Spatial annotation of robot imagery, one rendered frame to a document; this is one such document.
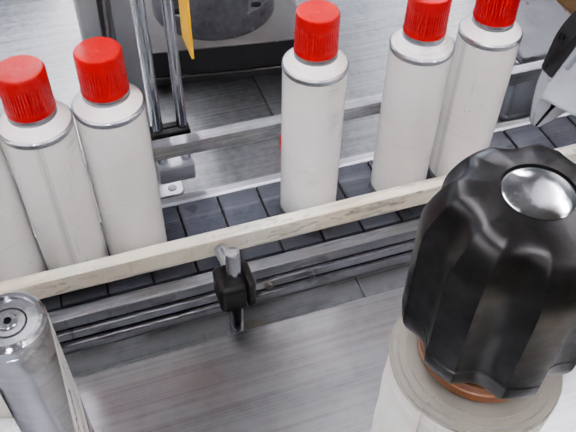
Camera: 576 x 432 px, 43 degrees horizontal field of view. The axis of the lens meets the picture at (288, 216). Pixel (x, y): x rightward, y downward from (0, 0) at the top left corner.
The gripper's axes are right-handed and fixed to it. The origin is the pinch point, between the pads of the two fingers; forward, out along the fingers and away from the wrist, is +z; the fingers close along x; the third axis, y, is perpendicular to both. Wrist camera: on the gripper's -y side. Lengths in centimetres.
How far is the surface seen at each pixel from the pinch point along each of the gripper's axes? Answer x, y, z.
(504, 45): -12.2, 2.7, -5.1
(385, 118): -16.2, 0.7, 5.2
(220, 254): -27.3, 5.8, 18.6
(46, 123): -43.3, 2.3, 11.9
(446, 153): -8.0, 1.3, 6.5
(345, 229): -15.4, 4.0, 15.3
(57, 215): -40.3, 3.3, 19.2
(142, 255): -32.8, 4.4, 21.2
